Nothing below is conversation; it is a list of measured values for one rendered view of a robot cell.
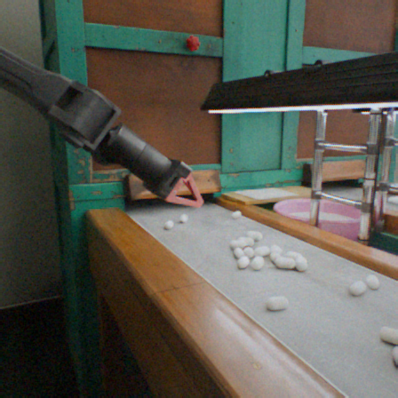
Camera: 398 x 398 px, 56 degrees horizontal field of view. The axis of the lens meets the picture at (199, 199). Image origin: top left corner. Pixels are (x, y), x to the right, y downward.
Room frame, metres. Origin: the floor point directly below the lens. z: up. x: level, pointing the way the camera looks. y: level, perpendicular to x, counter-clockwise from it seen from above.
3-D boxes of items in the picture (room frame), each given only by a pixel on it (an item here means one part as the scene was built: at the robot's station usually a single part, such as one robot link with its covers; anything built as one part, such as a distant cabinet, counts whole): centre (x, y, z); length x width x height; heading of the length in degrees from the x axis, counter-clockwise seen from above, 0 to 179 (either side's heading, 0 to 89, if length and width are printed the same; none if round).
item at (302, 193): (1.23, -0.26, 0.77); 0.33 x 0.15 x 0.01; 116
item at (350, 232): (1.04, -0.35, 0.72); 0.27 x 0.27 x 0.10
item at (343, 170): (1.43, -0.54, 0.83); 0.30 x 0.06 x 0.07; 116
